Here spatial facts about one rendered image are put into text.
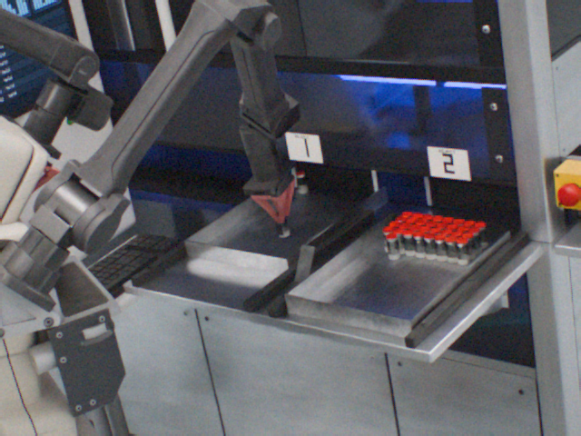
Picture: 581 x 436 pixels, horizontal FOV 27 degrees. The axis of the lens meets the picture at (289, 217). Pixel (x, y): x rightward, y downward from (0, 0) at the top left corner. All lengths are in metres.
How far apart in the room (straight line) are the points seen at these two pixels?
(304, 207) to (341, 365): 0.39
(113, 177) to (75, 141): 0.94
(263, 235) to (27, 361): 0.65
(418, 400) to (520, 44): 0.86
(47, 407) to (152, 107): 0.55
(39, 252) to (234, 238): 0.79
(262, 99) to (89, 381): 0.54
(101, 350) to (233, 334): 0.96
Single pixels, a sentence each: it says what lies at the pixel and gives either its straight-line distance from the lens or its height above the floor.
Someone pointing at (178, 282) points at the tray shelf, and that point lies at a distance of 2.29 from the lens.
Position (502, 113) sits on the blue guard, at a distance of 2.14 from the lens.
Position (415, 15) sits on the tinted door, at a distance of 2.18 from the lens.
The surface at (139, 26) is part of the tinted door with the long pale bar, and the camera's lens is 2.63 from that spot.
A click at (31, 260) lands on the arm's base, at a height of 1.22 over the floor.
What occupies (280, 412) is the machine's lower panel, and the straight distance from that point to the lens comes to 2.88.
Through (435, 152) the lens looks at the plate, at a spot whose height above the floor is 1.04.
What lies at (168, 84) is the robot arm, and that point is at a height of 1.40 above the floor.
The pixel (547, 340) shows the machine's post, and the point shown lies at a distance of 2.32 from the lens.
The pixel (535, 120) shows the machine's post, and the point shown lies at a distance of 2.11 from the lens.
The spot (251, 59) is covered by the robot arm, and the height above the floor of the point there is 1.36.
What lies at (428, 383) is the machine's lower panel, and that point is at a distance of 2.54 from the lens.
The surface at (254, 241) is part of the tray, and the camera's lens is 2.39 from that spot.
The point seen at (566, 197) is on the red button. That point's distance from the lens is 2.10.
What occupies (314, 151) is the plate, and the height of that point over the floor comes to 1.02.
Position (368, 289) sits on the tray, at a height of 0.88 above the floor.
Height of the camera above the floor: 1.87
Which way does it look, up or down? 24 degrees down
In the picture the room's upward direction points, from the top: 11 degrees counter-clockwise
